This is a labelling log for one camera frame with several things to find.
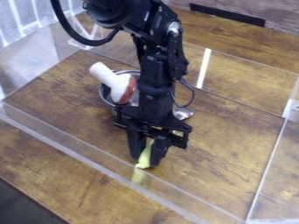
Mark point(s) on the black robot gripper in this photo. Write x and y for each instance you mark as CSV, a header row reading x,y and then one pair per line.
x,y
152,119

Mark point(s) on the green handled metal spoon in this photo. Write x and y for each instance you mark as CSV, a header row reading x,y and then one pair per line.
x,y
182,114

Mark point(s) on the small silver metal pot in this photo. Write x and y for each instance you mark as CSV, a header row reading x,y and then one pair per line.
x,y
105,90

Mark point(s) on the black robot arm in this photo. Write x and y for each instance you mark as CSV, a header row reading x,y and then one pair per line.
x,y
157,32

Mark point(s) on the white and red toy mushroom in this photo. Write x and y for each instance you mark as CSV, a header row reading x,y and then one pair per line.
x,y
122,84

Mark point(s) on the black strip on table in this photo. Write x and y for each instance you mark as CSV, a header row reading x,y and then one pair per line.
x,y
214,10

